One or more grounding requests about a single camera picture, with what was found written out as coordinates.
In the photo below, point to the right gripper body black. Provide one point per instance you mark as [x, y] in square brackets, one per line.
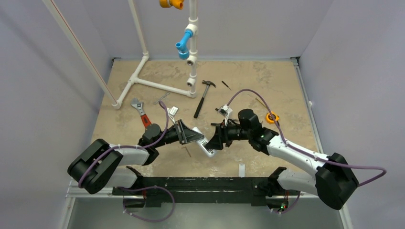
[223, 136]

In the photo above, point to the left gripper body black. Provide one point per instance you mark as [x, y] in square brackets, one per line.
[174, 136]

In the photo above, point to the silver battery cover plate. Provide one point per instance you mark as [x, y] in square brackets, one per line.
[241, 170]

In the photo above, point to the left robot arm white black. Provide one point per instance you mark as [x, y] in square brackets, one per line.
[103, 165]

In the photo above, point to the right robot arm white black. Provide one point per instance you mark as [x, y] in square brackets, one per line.
[328, 177]

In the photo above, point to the orange tape measure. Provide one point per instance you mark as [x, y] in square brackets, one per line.
[271, 117]

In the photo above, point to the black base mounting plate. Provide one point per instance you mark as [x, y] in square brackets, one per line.
[153, 192]

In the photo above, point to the blue pipe fitting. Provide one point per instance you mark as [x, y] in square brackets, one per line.
[182, 47]

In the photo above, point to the orange pipe fitting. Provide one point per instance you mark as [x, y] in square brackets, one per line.
[178, 4]

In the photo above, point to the orange handled pliers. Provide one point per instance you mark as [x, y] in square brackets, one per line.
[223, 113]

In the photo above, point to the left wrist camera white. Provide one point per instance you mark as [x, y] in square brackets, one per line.
[171, 113]

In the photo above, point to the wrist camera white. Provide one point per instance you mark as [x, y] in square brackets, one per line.
[171, 113]
[228, 110]

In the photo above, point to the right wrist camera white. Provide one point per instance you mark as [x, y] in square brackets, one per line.
[228, 110]

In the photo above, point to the adjustable wrench red handle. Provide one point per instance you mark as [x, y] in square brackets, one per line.
[138, 105]

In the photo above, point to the black handled hammer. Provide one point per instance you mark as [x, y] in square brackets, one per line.
[199, 107]

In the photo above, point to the aluminium rail frame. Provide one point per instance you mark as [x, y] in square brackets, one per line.
[279, 81]

